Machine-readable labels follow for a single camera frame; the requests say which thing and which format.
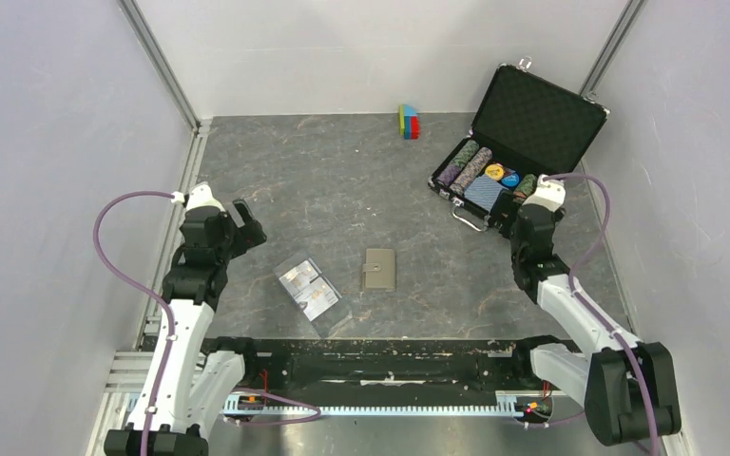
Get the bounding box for yellow dealer chip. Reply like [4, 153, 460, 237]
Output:
[484, 162, 506, 181]

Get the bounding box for clear plastic card sleeve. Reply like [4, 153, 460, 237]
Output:
[273, 251, 353, 338]

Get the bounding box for upper credit card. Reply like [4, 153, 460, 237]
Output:
[279, 259, 320, 295]

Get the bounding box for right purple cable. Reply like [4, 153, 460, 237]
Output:
[541, 173, 663, 456]

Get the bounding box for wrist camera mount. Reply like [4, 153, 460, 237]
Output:
[523, 175, 567, 212]
[185, 181, 226, 212]

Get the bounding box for blue playing card deck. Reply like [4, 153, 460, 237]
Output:
[464, 175, 508, 212]

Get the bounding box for colourful toy block stack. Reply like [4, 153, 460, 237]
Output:
[398, 104, 420, 140]

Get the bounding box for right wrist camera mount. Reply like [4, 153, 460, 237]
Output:
[523, 175, 567, 212]

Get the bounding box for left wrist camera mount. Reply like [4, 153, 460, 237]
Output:
[185, 181, 226, 212]

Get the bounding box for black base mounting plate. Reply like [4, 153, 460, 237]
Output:
[198, 337, 543, 408]

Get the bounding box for credit card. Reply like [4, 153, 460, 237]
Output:
[296, 277, 339, 321]
[279, 259, 320, 295]

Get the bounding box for blue dealer chip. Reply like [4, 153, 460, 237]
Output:
[500, 173, 521, 189]

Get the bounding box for black poker chip case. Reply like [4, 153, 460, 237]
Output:
[427, 64, 609, 238]

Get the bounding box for white slotted cable duct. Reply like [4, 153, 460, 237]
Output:
[222, 393, 525, 419]

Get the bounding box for lower credit card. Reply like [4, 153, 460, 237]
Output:
[296, 277, 339, 321]

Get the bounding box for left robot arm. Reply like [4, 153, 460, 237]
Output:
[93, 183, 266, 455]

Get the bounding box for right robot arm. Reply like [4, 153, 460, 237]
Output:
[510, 204, 682, 447]

